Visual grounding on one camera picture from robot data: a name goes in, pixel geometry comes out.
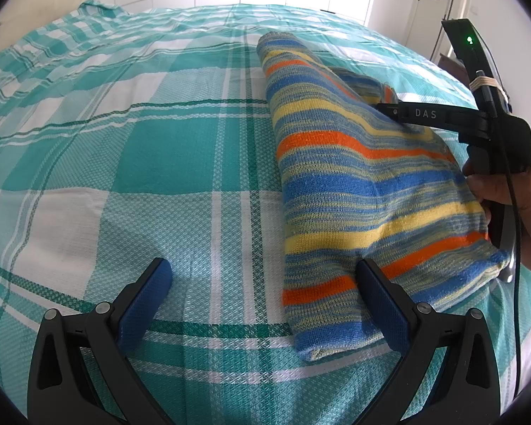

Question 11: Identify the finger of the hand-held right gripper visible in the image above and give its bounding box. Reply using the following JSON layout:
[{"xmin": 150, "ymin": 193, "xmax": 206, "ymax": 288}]
[{"xmin": 375, "ymin": 103, "xmax": 485, "ymax": 136}]

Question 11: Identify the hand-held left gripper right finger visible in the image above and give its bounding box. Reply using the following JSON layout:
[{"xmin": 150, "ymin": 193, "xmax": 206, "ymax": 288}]
[{"xmin": 356, "ymin": 257, "xmax": 502, "ymax": 425}]

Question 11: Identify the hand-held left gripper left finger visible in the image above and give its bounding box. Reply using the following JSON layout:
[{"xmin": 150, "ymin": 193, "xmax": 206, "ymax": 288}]
[{"xmin": 27, "ymin": 257, "xmax": 174, "ymax": 425}]

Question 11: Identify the striped knit sweater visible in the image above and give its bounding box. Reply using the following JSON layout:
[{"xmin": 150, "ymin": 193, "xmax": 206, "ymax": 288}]
[{"xmin": 256, "ymin": 31, "xmax": 512, "ymax": 363}]

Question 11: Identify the brown wooden furniture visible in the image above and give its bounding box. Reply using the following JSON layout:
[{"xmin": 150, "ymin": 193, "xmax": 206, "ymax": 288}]
[{"xmin": 439, "ymin": 52, "xmax": 470, "ymax": 81}]

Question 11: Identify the teal plaid blanket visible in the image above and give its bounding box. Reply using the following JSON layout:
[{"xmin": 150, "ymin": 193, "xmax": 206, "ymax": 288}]
[{"xmin": 0, "ymin": 2, "xmax": 531, "ymax": 425}]

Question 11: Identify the cream pillow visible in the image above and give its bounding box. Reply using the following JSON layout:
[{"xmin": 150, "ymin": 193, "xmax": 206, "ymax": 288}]
[{"xmin": 0, "ymin": 0, "xmax": 91, "ymax": 51}]

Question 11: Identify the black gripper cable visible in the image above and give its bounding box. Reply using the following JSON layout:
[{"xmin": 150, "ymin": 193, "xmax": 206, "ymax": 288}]
[{"xmin": 473, "ymin": 68, "xmax": 525, "ymax": 412}]

